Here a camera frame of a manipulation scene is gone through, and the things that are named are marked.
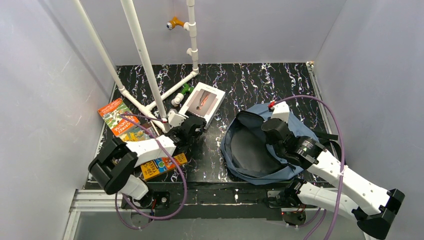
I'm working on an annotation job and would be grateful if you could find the blue backpack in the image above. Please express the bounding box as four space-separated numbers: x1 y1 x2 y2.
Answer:
220 103 303 185

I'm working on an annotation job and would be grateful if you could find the white photo cover book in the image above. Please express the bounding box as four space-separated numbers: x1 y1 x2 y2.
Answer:
178 82 226 130

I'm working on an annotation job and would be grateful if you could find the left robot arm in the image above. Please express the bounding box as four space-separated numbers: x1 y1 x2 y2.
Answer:
88 116 206 200

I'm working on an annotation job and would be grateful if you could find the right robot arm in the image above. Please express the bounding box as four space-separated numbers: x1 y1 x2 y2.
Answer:
261 118 405 240

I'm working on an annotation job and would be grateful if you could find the green white pipe fitting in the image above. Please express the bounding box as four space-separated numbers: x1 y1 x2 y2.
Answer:
171 83 194 107

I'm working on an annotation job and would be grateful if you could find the dark sunset cover book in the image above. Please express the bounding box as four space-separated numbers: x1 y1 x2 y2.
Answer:
118 122 163 142

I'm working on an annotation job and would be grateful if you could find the orange green treehouse book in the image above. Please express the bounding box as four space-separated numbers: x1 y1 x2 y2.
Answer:
97 98 136 138

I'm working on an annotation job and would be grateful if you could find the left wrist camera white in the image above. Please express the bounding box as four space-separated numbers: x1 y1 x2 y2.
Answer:
167 108 188 128

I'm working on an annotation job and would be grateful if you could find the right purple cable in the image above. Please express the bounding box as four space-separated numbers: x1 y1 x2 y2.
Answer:
268 95 346 240

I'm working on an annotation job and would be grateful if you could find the purple cable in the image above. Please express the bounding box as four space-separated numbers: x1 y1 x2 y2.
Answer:
268 95 346 240
114 112 188 231

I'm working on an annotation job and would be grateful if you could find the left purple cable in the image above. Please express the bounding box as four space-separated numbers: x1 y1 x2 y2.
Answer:
114 112 188 231

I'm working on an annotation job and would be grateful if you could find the white PVC pipe frame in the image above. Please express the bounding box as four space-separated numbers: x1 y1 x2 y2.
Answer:
73 0 199 133

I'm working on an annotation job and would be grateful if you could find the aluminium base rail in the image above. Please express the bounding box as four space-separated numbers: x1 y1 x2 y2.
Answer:
61 180 379 240

